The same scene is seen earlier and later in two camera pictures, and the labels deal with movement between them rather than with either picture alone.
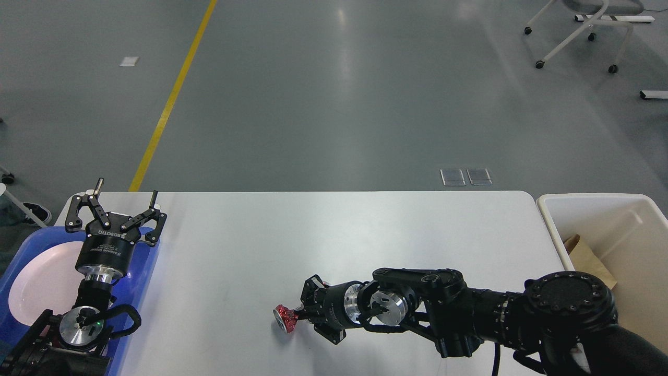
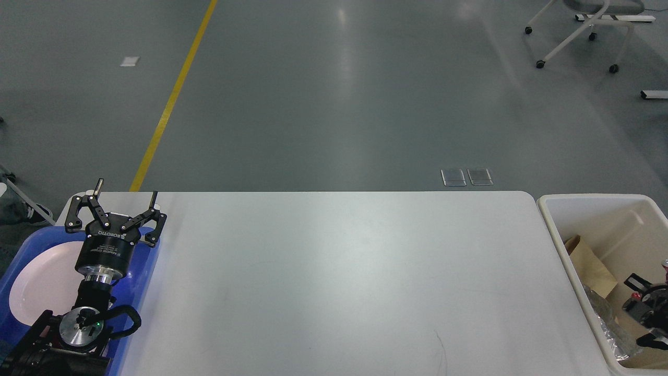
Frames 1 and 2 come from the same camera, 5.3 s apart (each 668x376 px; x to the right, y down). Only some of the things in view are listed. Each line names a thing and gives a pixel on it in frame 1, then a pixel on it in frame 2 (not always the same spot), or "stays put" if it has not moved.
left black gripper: [106, 254] stays put
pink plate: [48, 279] stays put
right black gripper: [339, 305] → [649, 307]
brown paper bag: [584, 260] stays put
